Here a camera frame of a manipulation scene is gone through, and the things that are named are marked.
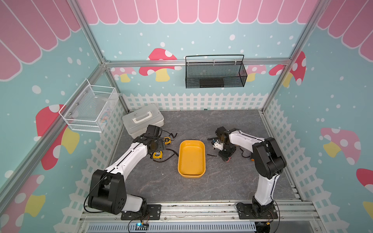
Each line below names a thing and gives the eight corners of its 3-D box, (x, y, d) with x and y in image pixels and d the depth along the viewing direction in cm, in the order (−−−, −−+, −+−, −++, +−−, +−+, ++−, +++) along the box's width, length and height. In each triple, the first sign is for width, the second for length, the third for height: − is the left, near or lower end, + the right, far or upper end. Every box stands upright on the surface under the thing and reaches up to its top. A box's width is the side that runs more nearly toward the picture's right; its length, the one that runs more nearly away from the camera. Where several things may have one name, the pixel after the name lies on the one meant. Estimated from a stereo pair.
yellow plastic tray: (177, 178, 87) (176, 175, 82) (179, 143, 103) (178, 138, 98) (206, 179, 87) (207, 175, 82) (204, 143, 103) (204, 138, 98)
